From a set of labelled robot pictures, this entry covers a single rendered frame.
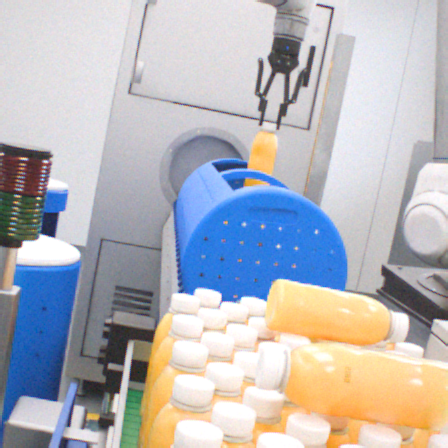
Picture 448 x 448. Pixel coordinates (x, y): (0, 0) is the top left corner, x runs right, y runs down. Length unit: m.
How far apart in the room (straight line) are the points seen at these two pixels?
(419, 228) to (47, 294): 0.71
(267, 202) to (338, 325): 0.39
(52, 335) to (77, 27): 5.07
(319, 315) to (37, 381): 0.63
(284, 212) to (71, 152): 5.10
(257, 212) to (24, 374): 0.50
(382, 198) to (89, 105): 2.54
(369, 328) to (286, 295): 0.12
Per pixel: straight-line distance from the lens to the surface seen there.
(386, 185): 6.93
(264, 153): 2.10
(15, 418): 1.20
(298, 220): 1.38
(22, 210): 0.88
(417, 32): 7.00
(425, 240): 1.59
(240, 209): 1.36
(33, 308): 1.43
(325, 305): 1.03
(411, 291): 1.82
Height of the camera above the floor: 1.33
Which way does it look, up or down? 7 degrees down
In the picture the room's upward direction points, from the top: 11 degrees clockwise
